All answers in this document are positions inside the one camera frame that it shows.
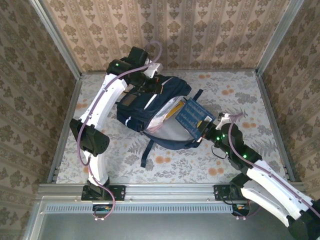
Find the blue patterned book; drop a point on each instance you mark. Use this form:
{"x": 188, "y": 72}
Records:
{"x": 192, "y": 115}

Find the yellow book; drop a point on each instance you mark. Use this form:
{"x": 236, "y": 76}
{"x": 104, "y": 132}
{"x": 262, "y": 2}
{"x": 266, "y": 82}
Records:
{"x": 175, "y": 110}

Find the navy blue backpack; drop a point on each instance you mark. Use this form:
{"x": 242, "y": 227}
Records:
{"x": 140, "y": 105}

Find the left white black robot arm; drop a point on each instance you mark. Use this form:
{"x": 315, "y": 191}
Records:
{"x": 100, "y": 107}

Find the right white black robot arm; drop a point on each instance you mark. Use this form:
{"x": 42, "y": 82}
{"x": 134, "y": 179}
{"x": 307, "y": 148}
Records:
{"x": 275, "y": 197}

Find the grey metal panel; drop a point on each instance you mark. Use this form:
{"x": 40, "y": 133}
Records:
{"x": 162, "y": 227}

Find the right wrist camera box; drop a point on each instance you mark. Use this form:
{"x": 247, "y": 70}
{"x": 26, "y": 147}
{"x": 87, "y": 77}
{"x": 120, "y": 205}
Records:
{"x": 223, "y": 121}

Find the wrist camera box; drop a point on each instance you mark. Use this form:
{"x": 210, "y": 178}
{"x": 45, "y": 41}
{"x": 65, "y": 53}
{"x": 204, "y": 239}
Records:
{"x": 153, "y": 70}
{"x": 223, "y": 121}

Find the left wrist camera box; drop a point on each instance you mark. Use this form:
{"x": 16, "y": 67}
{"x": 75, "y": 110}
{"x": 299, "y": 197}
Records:
{"x": 153, "y": 70}

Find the aluminium side rail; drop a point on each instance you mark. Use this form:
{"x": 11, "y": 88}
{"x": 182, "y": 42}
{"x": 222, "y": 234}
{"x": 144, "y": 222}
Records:
{"x": 71, "y": 105}
{"x": 268, "y": 110}

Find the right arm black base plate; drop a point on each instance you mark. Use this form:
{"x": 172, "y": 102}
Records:
{"x": 221, "y": 192}

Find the aluminium frame rail with mounts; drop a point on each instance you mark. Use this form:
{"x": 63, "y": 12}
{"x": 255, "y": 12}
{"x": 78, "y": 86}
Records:
{"x": 170, "y": 191}

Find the aluminium corner post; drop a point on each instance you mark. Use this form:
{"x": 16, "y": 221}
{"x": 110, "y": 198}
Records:
{"x": 57, "y": 40}
{"x": 277, "y": 37}

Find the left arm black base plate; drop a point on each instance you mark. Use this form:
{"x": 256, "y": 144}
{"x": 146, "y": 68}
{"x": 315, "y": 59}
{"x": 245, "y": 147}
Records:
{"x": 117, "y": 192}

